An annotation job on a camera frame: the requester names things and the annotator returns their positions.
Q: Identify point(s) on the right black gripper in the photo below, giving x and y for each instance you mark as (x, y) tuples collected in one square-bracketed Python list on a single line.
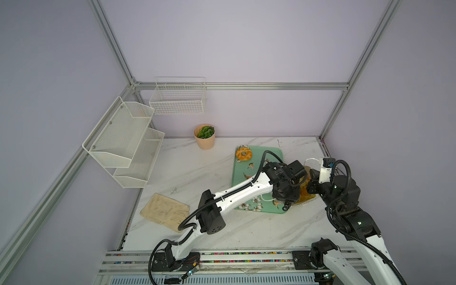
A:
[(314, 176)]

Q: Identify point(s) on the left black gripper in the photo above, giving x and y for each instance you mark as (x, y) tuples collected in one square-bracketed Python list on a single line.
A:
[(294, 196)]

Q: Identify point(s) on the white paper bag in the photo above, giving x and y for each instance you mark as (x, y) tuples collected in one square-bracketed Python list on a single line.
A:
[(304, 195)]

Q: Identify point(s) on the orange fake donut bread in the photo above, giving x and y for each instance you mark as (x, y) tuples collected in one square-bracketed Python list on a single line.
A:
[(243, 153)]

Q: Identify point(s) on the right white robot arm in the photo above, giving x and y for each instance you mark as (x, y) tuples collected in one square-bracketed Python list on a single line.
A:
[(359, 228)]

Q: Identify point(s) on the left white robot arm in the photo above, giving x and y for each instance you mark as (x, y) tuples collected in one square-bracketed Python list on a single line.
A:
[(208, 218)]

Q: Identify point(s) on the green floral tray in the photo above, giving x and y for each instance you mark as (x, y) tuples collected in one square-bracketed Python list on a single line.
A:
[(244, 170)]

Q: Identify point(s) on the potted green plant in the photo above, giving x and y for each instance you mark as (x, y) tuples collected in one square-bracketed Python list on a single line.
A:
[(205, 136)]

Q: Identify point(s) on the white two-tier mesh shelf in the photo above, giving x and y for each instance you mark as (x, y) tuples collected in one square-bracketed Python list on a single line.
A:
[(124, 143)]

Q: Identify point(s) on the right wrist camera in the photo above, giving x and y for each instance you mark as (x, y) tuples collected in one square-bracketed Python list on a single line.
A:
[(326, 168)]

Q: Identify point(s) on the white wire basket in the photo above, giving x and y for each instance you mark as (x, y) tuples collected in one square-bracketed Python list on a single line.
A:
[(179, 96)]

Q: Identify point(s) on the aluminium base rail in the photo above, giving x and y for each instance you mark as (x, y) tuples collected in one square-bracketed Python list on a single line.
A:
[(233, 261)]

